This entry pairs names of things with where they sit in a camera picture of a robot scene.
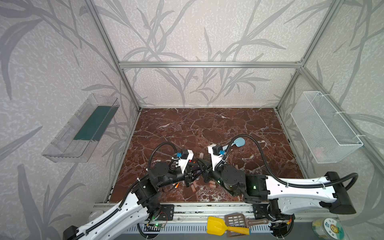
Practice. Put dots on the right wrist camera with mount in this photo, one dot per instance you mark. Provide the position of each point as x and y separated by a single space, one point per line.
217 153

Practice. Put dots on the white wire mesh basket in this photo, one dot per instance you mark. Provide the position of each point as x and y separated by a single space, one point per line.
326 132

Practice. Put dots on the light blue toy shovel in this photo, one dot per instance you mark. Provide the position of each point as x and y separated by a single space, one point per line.
239 142

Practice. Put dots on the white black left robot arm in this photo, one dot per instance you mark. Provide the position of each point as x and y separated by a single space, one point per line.
140 202

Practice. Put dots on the aluminium cage frame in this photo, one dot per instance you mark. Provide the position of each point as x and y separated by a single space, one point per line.
345 60

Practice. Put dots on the clear plastic wall tray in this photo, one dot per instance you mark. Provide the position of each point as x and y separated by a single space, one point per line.
78 139

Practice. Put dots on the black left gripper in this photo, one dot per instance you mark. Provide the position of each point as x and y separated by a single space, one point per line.
187 177

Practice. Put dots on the green circuit board with wires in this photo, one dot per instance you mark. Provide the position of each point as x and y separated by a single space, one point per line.
155 226

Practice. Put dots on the yellow toy shovel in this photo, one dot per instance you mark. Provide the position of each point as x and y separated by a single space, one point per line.
217 226

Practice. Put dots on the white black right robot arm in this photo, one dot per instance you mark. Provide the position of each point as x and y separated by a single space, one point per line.
285 196

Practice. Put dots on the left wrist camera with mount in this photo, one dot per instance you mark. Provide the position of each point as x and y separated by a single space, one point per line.
183 158

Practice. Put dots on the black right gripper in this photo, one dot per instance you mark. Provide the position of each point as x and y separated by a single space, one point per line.
211 174

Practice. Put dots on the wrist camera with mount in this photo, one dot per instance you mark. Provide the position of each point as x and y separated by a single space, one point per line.
183 158
217 153

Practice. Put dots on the brown toy spatula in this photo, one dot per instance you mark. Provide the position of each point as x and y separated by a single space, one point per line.
239 220

